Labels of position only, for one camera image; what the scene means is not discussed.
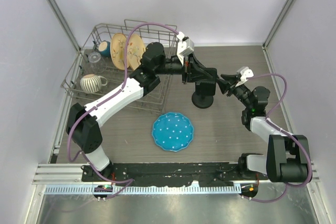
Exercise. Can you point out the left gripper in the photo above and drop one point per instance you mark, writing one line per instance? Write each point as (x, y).
(196, 70)

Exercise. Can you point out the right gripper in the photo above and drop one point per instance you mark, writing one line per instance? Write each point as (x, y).
(231, 81)

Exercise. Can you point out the black phone stand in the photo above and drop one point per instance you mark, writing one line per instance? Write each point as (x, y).
(203, 98)

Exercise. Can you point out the beige bird plate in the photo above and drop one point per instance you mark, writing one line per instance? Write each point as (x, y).
(117, 45)
(135, 49)

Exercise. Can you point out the beige bird plate front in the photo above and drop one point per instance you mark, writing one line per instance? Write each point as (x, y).
(135, 49)

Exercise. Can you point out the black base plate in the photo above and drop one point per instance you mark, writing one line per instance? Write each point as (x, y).
(208, 174)

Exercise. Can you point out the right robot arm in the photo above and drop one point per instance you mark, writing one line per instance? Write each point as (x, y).
(287, 159)

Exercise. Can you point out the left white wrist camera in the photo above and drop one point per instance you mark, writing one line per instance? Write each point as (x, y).
(185, 46)

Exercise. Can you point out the beige bird plate rear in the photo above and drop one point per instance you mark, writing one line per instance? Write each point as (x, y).
(117, 45)

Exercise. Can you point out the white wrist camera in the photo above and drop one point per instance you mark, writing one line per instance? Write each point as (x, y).
(243, 74)
(185, 46)

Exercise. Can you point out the striped ceramic mug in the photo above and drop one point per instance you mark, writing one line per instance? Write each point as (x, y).
(92, 83)

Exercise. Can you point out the white slotted cable duct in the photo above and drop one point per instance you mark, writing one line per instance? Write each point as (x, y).
(102, 190)

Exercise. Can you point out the blue polka dot plate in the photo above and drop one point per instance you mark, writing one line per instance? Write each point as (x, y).
(172, 131)

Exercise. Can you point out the grey wire dish rack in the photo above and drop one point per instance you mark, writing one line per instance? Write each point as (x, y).
(155, 101)

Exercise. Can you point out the clear drinking glass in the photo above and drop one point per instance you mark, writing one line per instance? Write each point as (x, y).
(95, 62)

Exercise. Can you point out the blue ceramic cup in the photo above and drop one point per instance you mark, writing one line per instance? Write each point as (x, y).
(104, 49)

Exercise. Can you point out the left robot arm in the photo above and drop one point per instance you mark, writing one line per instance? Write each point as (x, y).
(84, 122)

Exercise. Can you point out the black smartphone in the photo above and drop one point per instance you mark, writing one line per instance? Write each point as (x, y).
(205, 88)

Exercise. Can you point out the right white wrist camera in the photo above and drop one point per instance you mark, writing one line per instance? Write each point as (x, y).
(243, 74)

